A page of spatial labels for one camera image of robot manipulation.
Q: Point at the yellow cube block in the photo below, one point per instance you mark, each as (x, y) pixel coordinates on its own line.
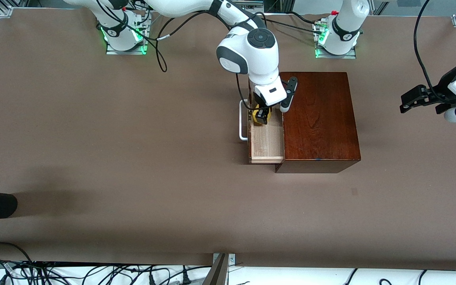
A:
(254, 114)

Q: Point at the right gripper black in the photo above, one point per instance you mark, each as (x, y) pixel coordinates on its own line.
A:
(260, 107)

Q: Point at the dark metal bar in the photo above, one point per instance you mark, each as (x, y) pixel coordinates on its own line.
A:
(217, 275)

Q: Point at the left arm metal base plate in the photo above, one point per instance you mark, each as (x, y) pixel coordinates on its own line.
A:
(337, 56)

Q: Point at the dark brown wooden cabinet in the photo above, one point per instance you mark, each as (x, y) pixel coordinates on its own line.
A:
(319, 118)

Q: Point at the black power plug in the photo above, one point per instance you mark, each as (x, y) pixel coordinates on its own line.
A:
(185, 279)

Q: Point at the aluminium frame crossbar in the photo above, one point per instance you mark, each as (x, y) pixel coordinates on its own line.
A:
(234, 7)

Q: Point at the grey metal bracket plate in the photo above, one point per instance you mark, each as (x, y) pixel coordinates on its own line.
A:
(232, 259)

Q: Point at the wooden drawer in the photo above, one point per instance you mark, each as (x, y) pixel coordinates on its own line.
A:
(267, 138)

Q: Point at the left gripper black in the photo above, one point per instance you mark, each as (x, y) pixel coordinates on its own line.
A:
(444, 87)

